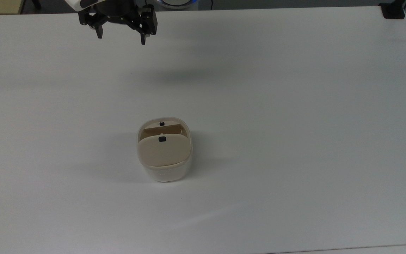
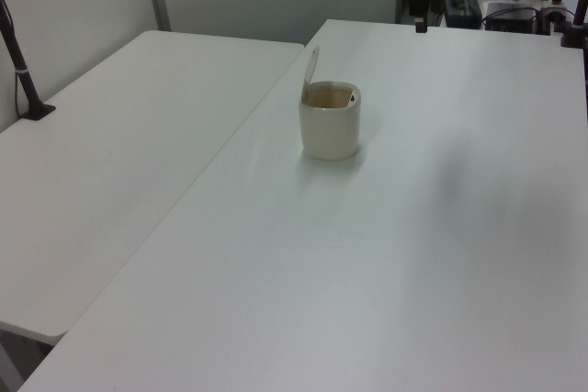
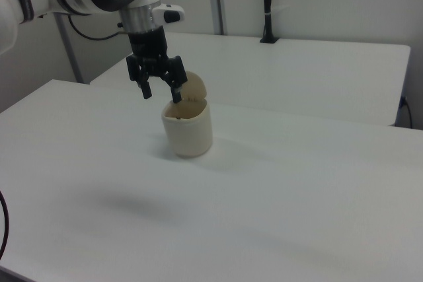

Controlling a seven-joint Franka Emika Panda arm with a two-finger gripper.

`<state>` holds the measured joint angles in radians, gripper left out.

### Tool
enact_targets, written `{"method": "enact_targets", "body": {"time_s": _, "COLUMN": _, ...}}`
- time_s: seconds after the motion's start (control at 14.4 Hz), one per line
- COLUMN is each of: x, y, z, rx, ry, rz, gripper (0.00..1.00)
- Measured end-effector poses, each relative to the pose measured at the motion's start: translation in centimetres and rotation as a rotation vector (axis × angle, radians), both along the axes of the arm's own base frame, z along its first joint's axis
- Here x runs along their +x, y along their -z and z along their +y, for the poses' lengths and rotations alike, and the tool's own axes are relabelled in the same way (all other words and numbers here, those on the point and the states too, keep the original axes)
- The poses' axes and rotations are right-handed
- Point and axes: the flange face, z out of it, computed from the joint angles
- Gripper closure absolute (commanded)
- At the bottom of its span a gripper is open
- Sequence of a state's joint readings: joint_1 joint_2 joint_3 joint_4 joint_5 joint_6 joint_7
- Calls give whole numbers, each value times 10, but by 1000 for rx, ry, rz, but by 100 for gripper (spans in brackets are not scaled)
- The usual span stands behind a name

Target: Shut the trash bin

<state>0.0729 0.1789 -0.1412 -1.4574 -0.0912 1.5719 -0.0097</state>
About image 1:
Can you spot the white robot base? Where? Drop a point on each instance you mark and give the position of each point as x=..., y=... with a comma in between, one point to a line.
x=176, y=2

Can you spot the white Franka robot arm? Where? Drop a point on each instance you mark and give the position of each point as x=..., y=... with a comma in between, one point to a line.
x=78, y=2

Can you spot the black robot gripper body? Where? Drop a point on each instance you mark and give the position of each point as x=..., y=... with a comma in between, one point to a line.
x=116, y=12

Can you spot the beige trash bin lid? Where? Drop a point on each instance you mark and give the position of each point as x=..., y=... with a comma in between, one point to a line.
x=162, y=151

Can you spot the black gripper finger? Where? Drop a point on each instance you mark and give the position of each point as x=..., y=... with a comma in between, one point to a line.
x=90, y=19
x=148, y=23

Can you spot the beige plastic trash bin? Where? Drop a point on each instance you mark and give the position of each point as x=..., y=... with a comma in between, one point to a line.
x=164, y=173

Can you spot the black camera pole with clamp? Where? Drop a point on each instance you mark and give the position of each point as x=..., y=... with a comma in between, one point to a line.
x=392, y=10

